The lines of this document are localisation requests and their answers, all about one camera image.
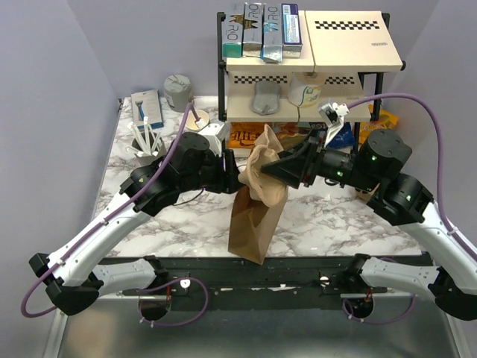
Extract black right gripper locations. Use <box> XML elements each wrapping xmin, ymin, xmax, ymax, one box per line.
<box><xmin>262</xmin><ymin>125</ymin><xmax>379</xmax><ymax>192</ymax></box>

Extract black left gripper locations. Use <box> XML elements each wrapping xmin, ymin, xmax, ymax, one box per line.
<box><xmin>177</xmin><ymin>148</ymin><xmax>247</xmax><ymax>195</ymax></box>

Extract brown paper bag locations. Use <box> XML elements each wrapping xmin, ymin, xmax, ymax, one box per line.
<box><xmin>228</xmin><ymin>186</ymin><xmax>288</xmax><ymax>265</ymax></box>

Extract brown pulp cup carrier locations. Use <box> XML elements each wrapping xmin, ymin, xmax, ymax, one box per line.
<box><xmin>238</xmin><ymin>124</ymin><xmax>288</xmax><ymax>207</ymax></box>

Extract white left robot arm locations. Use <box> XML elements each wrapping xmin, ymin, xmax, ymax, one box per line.
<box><xmin>29</xmin><ymin>132</ymin><xmax>241</xmax><ymax>315</ymax></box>

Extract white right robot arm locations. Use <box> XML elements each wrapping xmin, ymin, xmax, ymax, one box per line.
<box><xmin>261</xmin><ymin>129</ymin><xmax>476</xmax><ymax>321</ymax></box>

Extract brown snack bag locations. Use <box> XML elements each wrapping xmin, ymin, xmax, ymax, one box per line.
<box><xmin>272</xmin><ymin>122</ymin><xmax>311</xmax><ymax>150</ymax></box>

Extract orange kettle chips bag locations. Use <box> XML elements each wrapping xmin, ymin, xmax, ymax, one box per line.
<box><xmin>227</xmin><ymin>122</ymin><xmax>265</xmax><ymax>149</ymax></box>

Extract blue doritos bag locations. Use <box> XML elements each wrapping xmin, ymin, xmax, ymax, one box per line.
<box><xmin>327</xmin><ymin>122</ymin><xmax>356</xmax><ymax>149</ymax></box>

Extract stack of green paper cups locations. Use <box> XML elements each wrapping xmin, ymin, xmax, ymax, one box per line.
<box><xmin>185</xmin><ymin>110</ymin><xmax>209</xmax><ymax>132</ymax></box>

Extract grey scrubber sponge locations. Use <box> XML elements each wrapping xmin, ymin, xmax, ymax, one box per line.
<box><xmin>250</xmin><ymin>81</ymin><xmax>281</xmax><ymax>116</ymax></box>

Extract grey stirrer holder cup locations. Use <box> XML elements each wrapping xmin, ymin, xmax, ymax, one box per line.
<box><xmin>127</xmin><ymin>116</ymin><xmax>167</xmax><ymax>166</ymax></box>

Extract stack of pulp cup carriers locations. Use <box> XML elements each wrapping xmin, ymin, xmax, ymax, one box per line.
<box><xmin>355</xmin><ymin>185</ymin><xmax>379</xmax><ymax>203</ymax></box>

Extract toilet paper roll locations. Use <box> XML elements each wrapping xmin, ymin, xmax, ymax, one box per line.
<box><xmin>288</xmin><ymin>72</ymin><xmax>326</xmax><ymax>108</ymax></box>

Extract grey wrapped paper roll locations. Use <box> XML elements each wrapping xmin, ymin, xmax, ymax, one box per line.
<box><xmin>163</xmin><ymin>75</ymin><xmax>194</xmax><ymax>113</ymax></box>

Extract blue razor package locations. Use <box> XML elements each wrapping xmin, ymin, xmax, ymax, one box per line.
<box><xmin>131</xmin><ymin>89</ymin><xmax>164</xmax><ymax>131</ymax></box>

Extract yellow snack bag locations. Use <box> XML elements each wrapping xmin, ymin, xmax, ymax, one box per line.
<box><xmin>358</xmin><ymin>109</ymin><xmax>399</xmax><ymax>145</ymax></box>

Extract blue silver toothpaste box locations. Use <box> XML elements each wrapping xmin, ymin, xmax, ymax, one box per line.
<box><xmin>261</xmin><ymin>4</ymin><xmax>282</xmax><ymax>63</ymax></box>

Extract black and cream shelf rack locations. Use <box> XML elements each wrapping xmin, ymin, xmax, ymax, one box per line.
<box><xmin>216</xmin><ymin>10</ymin><xmax>406</xmax><ymax>157</ymax></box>

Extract purple white toothpaste box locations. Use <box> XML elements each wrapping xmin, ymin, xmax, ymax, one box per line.
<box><xmin>281</xmin><ymin>3</ymin><xmax>303</xmax><ymax>58</ymax></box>

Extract teal toothpaste box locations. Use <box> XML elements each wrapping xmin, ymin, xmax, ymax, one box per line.
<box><xmin>222</xmin><ymin>2</ymin><xmax>244</xmax><ymax>58</ymax></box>

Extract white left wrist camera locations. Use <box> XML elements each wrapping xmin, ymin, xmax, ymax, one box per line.
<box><xmin>196</xmin><ymin>119</ymin><xmax>232</xmax><ymax>157</ymax></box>

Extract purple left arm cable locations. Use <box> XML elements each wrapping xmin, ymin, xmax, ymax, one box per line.
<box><xmin>20</xmin><ymin>103</ymin><xmax>209</xmax><ymax>327</ymax></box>

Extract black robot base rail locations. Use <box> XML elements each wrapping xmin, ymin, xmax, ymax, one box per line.
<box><xmin>76</xmin><ymin>255</ymin><xmax>396</xmax><ymax>311</ymax></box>

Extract aluminium frame rail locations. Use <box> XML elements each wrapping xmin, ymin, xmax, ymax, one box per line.
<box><xmin>43</xmin><ymin>295</ymin><xmax>138</xmax><ymax>357</ymax></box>

